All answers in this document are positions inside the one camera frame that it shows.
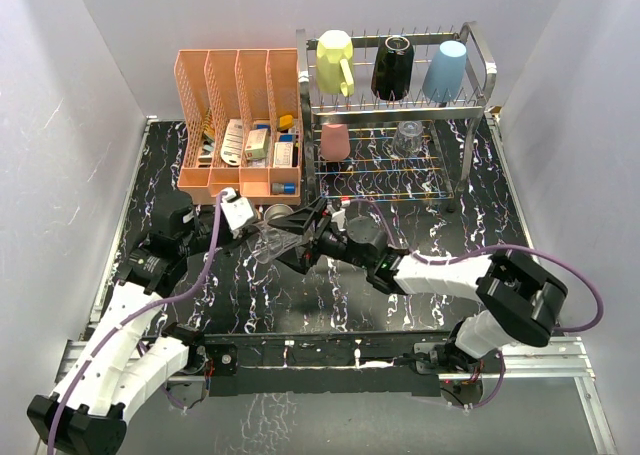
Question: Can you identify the pink plastic cup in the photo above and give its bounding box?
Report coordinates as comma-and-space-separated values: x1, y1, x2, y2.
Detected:
320, 124, 351, 162

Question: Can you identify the aluminium frame rail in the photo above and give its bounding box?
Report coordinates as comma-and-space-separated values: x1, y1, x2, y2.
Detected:
37, 337, 619, 455

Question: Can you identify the white green small box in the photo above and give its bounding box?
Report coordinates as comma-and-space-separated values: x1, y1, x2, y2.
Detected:
244, 128, 270, 160

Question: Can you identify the blue grey cylinder battery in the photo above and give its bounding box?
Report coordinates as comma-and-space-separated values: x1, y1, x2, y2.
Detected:
271, 182, 297, 196

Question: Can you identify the yellow black small object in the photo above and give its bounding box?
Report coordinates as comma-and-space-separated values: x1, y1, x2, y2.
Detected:
278, 115, 294, 131

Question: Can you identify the white barcode label card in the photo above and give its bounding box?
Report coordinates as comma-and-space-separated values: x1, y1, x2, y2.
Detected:
220, 119, 244, 166

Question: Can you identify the light blue cup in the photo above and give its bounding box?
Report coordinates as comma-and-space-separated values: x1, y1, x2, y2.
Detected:
422, 40, 467, 104

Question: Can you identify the orange plastic file organizer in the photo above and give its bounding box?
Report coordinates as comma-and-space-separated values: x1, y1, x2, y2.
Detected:
174, 48, 304, 206

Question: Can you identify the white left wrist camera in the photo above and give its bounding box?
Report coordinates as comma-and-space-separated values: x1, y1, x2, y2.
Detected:
221, 187, 259, 238

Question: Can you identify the stainless steel cup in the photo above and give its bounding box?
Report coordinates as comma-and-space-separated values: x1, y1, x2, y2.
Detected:
264, 204, 294, 222

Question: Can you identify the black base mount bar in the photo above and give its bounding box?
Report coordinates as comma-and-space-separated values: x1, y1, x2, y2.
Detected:
166, 331, 485, 404

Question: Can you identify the yellow faceted mug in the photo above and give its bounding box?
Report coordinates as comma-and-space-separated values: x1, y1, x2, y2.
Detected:
316, 30, 355, 97

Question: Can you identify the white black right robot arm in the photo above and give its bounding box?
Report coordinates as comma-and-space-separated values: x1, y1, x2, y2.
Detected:
265, 198, 568, 372

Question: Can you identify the clear ribbed glass cup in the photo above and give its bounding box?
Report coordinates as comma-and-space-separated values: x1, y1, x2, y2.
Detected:
392, 121, 424, 158

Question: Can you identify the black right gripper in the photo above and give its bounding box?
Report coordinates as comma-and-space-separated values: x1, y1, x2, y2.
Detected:
269, 198, 372, 274

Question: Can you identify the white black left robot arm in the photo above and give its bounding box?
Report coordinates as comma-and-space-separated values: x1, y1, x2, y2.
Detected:
27, 188, 258, 454

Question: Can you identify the white red printed box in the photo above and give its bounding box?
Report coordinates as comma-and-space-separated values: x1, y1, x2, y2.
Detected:
272, 141, 295, 168

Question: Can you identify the black glossy cup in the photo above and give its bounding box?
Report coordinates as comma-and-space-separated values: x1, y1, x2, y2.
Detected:
371, 35, 414, 101

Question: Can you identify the stainless steel dish rack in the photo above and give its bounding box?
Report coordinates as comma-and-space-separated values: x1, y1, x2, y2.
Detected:
296, 21, 497, 213

